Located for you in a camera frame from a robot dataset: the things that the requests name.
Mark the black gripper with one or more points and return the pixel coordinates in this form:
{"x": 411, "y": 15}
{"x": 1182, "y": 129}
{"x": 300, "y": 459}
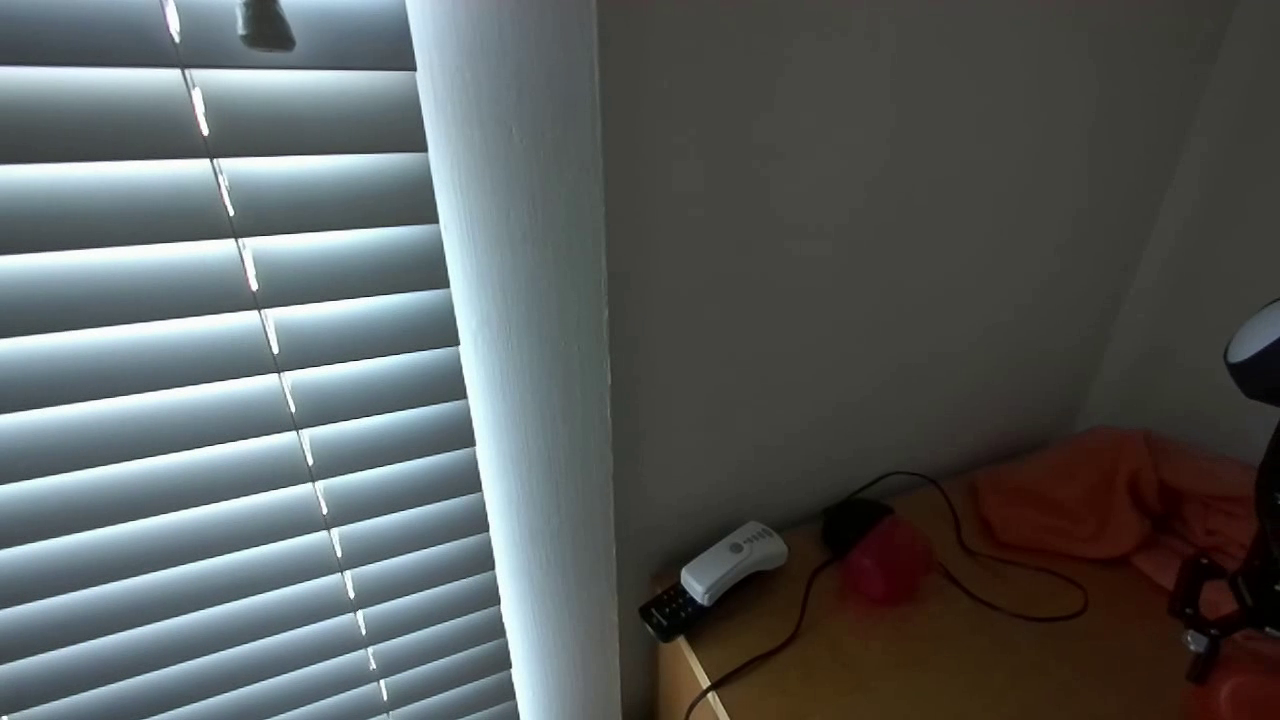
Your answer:
{"x": 1266, "y": 515}

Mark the orange plastic cup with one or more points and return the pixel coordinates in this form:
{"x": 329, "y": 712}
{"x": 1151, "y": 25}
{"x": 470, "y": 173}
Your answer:
{"x": 1241, "y": 687}

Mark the pinkish red plastic cup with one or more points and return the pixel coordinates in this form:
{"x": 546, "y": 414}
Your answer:
{"x": 886, "y": 565}

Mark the orange towel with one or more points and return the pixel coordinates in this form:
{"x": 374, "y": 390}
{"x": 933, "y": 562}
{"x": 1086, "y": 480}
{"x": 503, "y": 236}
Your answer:
{"x": 1094, "y": 503}

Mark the light wooden dresser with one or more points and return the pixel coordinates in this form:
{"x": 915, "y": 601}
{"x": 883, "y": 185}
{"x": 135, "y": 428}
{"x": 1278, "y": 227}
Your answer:
{"x": 933, "y": 666}

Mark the black power adapter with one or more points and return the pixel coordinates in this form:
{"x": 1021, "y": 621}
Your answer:
{"x": 853, "y": 521}

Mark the white handheld device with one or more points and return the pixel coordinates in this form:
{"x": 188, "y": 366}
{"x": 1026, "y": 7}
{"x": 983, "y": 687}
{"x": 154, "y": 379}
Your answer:
{"x": 730, "y": 562}

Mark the black remote control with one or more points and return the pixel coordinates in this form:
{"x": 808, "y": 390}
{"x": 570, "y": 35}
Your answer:
{"x": 665, "y": 616}

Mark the white window blinds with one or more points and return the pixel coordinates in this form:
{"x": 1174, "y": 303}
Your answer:
{"x": 203, "y": 400}

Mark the dark window blind fitting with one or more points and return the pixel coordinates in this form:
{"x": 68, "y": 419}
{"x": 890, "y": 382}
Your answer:
{"x": 265, "y": 23}

